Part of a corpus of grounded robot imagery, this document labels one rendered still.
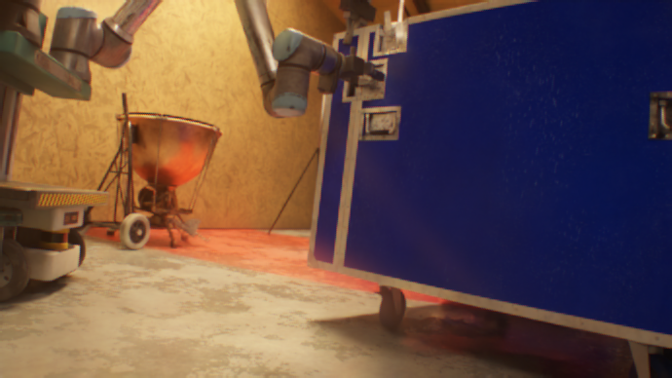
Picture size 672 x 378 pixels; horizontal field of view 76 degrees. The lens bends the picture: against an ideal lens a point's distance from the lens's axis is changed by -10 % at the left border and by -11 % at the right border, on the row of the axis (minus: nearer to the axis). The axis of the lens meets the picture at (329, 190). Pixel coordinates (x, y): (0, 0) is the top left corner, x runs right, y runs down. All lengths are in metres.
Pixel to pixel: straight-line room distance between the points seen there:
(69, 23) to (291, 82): 0.98
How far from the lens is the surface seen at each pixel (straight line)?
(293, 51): 1.24
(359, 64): 1.37
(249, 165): 5.30
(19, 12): 1.48
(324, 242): 1.54
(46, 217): 1.53
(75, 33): 1.92
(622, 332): 1.12
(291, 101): 1.22
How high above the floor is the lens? 0.37
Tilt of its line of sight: 2 degrees up
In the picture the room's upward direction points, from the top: 7 degrees clockwise
